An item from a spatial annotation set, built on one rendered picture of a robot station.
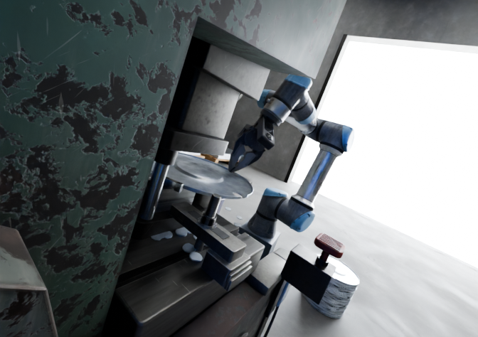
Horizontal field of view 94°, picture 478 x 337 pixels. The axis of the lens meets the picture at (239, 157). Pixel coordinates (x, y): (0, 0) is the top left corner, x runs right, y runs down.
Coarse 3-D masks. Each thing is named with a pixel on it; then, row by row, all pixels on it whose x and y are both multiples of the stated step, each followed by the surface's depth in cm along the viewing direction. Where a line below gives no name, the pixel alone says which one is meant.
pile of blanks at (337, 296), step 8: (336, 280) 136; (328, 288) 138; (336, 288) 136; (344, 288) 135; (352, 288) 137; (304, 296) 148; (328, 296) 138; (336, 296) 136; (344, 296) 136; (312, 304) 143; (320, 304) 140; (328, 304) 138; (336, 304) 138; (344, 304) 138; (320, 312) 140; (328, 312) 140; (336, 312) 138
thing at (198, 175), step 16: (176, 160) 60; (192, 160) 66; (208, 160) 71; (176, 176) 48; (192, 176) 51; (208, 176) 54; (224, 176) 61; (240, 176) 66; (208, 192) 44; (224, 192) 49; (240, 192) 53
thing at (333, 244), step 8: (320, 240) 47; (328, 240) 49; (336, 240) 51; (320, 248) 47; (328, 248) 46; (336, 248) 46; (344, 248) 48; (320, 256) 50; (328, 256) 49; (336, 256) 45
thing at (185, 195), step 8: (144, 192) 42; (168, 192) 40; (176, 192) 42; (184, 192) 44; (192, 192) 46; (160, 200) 40; (168, 200) 41; (176, 200) 43; (184, 200) 45; (192, 200) 47; (160, 208) 40; (168, 208) 42
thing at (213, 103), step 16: (192, 48) 36; (192, 80) 36; (208, 80) 38; (176, 96) 38; (192, 96) 37; (208, 96) 39; (224, 96) 43; (240, 96) 47; (176, 112) 38; (192, 112) 38; (208, 112) 41; (224, 112) 44; (192, 128) 39; (208, 128) 43; (224, 128) 46
